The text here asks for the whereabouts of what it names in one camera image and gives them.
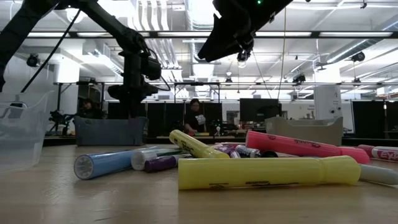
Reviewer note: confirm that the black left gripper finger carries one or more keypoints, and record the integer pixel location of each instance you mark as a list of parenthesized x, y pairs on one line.
[(135, 109), (126, 109)]

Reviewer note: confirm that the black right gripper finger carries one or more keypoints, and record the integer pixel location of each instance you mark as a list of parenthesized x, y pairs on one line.
[(220, 43)]

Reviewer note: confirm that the yellow Sharpie highlighter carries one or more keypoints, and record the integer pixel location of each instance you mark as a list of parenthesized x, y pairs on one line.
[(192, 144), (264, 172)]

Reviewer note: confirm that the clear plastic bin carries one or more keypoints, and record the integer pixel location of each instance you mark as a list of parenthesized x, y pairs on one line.
[(21, 140)]

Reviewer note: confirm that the pink Sharpie highlighter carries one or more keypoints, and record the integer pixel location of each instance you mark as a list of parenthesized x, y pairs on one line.
[(289, 144)]

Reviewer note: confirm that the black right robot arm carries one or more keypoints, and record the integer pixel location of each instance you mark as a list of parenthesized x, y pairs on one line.
[(278, 6)]

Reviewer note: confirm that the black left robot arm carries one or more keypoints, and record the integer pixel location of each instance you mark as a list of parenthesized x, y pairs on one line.
[(107, 21)]

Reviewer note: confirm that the black ceiling spotlight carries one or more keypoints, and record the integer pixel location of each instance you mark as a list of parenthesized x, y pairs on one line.
[(299, 78), (358, 56), (32, 60), (243, 57)]

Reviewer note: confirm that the dark grey plastic bin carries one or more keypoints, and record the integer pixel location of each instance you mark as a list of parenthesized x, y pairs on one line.
[(109, 130)]

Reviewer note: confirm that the black partition panel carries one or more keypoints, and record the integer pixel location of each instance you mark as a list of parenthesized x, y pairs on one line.
[(164, 118), (370, 119)]

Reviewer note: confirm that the person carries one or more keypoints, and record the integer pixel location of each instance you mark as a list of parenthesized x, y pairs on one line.
[(195, 118), (90, 110)]

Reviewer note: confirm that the green Expo dry-erase marker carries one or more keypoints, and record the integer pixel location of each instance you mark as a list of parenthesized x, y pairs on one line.
[(146, 157), (248, 151)]

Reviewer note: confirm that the blue Sharpie highlighter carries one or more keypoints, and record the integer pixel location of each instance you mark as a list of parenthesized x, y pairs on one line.
[(105, 163)]

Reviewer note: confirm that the purple cap white marker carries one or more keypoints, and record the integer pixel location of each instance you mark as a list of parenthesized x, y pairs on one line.
[(161, 163)]

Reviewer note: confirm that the coloured toy blocks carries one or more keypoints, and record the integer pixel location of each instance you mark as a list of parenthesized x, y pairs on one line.
[(200, 134)]

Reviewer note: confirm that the black monitor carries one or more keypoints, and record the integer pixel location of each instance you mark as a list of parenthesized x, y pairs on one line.
[(259, 110)]

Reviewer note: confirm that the purple Sharpie highlighter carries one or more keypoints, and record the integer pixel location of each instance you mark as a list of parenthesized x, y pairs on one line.
[(225, 149)]

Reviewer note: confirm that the white cylindrical machine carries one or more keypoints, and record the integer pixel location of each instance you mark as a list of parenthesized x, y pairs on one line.
[(326, 102)]

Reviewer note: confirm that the light grey plastic bin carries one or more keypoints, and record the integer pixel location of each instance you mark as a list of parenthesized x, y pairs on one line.
[(304, 133)]

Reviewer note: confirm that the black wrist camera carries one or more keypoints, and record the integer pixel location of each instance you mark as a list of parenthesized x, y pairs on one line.
[(152, 68)]

